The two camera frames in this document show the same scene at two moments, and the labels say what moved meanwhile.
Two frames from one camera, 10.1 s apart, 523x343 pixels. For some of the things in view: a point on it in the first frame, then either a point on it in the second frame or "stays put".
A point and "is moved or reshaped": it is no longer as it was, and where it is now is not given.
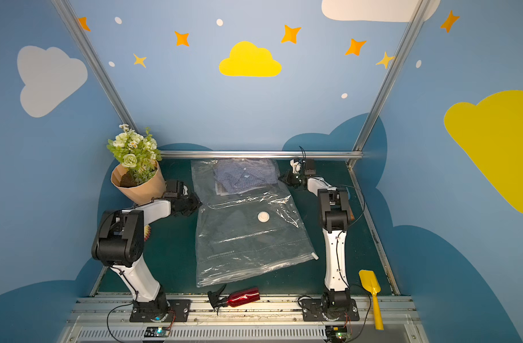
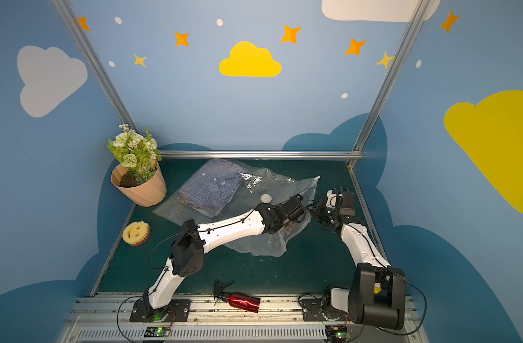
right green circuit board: (336, 334) stays put
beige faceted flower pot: (142, 193) stays put
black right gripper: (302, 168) to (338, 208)
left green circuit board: (157, 331) stays put
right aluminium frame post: (421, 8) stays put
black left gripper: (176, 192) to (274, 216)
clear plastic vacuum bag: (245, 224) is moved or reshaped
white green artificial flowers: (137, 153) stays put
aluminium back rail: (261, 153) stays put
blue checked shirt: (236, 176) to (210, 191)
